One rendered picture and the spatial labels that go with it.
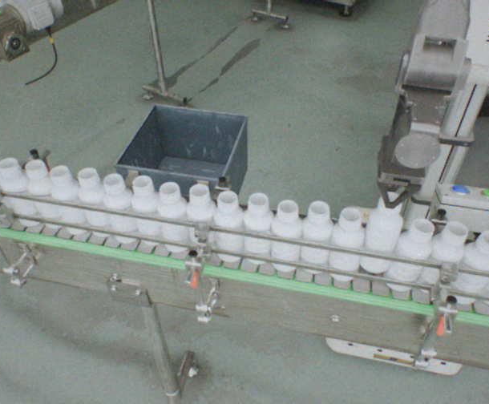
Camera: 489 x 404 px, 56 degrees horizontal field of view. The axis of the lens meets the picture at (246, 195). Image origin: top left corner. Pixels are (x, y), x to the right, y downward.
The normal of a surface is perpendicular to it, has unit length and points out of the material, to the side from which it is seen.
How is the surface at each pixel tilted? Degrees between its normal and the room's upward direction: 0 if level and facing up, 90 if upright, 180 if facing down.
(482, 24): 90
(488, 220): 70
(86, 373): 0
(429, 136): 89
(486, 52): 90
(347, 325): 90
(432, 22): 62
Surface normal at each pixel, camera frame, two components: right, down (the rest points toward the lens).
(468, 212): -0.22, 0.40
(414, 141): -0.24, 0.66
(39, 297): -0.01, -0.71
